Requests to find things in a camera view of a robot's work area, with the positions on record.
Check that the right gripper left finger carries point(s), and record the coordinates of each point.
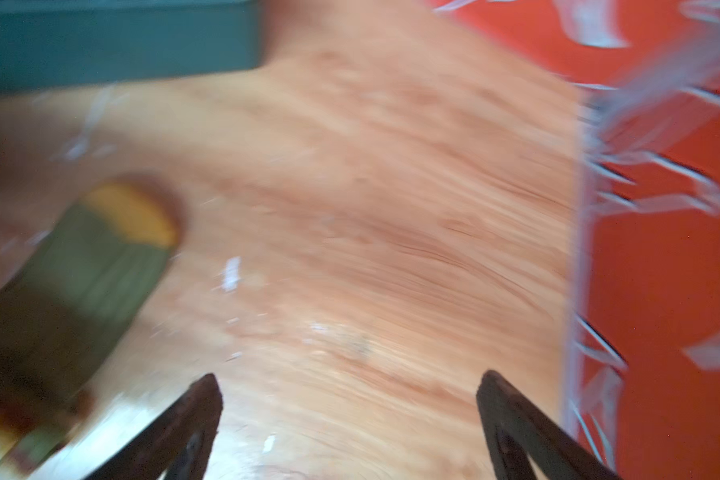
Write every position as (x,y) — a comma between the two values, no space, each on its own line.
(177,444)

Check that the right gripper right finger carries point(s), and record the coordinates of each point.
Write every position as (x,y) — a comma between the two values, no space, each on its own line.
(520,436)

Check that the green striped sock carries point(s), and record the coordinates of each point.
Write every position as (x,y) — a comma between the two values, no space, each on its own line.
(65,310)

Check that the green compartment tray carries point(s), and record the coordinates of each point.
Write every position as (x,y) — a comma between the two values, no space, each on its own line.
(48,44)

